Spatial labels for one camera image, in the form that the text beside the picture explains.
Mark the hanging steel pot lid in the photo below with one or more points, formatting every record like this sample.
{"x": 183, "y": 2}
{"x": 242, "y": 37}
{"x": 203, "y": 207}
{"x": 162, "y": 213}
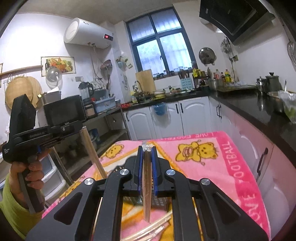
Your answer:
{"x": 207, "y": 56}

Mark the metal storage shelf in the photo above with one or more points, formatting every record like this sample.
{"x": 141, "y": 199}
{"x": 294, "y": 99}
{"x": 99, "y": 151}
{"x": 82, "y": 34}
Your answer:
{"x": 106, "y": 128}

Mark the clear plastic bag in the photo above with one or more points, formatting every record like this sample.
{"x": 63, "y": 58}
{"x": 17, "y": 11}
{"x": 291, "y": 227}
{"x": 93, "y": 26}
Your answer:
{"x": 289, "y": 104}

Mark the blue hanging trash bin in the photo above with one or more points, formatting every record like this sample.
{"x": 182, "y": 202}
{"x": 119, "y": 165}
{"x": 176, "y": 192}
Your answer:
{"x": 160, "y": 109}

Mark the black range hood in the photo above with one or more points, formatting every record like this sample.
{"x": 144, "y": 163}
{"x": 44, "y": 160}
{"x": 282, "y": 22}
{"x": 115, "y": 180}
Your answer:
{"x": 237, "y": 19}

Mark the steel kettle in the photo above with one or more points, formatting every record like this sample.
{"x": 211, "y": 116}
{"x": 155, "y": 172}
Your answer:
{"x": 272, "y": 83}

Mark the round bamboo board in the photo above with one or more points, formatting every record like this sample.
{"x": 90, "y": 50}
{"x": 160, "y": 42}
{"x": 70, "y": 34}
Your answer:
{"x": 20, "y": 86}

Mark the yellow oil bottle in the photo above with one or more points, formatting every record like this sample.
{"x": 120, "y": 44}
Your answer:
{"x": 227, "y": 76}

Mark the white plastic drawer unit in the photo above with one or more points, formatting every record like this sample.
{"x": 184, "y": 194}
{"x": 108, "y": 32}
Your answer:
{"x": 54, "y": 183}

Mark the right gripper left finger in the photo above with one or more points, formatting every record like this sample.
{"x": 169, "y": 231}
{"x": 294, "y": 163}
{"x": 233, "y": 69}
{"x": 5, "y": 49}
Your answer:
{"x": 93, "y": 210}

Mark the yellow green sleeve forearm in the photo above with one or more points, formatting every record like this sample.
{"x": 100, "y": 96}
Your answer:
{"x": 16, "y": 221}

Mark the wooden cutting board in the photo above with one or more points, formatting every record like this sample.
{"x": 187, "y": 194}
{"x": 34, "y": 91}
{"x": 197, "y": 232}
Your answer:
{"x": 146, "y": 81}

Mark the steel pot on counter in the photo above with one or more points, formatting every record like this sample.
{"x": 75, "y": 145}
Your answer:
{"x": 215, "y": 84}

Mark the white water heater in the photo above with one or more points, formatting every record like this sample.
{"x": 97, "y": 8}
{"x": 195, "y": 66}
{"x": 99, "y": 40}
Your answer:
{"x": 82, "y": 32}

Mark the glass pot lid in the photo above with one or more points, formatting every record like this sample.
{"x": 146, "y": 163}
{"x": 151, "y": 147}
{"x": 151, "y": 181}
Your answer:
{"x": 53, "y": 77}

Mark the black microwave oven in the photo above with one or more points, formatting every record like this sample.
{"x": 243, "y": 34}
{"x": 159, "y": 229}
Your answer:
{"x": 67, "y": 110}

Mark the dark framed kitchen window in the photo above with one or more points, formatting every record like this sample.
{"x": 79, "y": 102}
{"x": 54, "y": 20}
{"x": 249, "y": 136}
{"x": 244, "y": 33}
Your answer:
{"x": 159, "y": 41}

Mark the blue plastic dish box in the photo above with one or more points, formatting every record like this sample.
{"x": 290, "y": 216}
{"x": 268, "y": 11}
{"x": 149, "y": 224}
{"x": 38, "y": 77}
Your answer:
{"x": 105, "y": 104}

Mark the fruit picture frame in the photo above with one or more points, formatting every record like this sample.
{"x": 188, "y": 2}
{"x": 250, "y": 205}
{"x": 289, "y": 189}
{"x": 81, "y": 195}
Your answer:
{"x": 65, "y": 64}

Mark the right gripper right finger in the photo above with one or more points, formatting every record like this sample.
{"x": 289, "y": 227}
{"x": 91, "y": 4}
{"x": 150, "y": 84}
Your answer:
{"x": 201, "y": 211}

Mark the light blue knife block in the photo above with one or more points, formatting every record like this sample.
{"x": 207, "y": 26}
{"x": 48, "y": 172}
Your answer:
{"x": 186, "y": 84}

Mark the chopstick pair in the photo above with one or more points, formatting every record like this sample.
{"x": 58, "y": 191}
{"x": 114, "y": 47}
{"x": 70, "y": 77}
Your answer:
{"x": 151, "y": 231}
{"x": 94, "y": 158}
{"x": 147, "y": 180}

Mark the black blender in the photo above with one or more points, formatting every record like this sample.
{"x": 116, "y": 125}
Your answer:
{"x": 86, "y": 90}

